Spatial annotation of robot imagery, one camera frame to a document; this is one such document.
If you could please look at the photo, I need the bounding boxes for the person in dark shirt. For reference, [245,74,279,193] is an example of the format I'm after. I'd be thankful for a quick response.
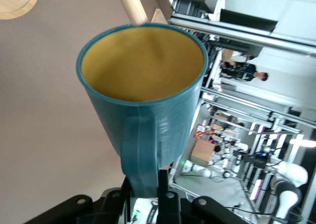
[220,61,270,83]

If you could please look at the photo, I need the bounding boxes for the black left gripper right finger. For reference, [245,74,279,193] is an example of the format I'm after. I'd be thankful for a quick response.
[158,170,247,224]

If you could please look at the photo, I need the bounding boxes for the black monitor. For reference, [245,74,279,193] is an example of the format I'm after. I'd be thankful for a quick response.
[219,8,278,33]

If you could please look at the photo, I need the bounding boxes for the aluminium frame beam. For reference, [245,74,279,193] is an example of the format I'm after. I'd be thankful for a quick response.
[167,13,316,54]

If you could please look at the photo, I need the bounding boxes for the brown cardboard box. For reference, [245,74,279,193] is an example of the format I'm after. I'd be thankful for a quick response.
[190,138,219,168]

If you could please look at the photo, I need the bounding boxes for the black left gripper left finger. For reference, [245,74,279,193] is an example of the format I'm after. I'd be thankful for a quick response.
[24,177,135,224]

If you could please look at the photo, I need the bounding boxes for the teal cup yellow inside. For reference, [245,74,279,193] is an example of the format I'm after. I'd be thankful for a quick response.
[76,23,209,199]

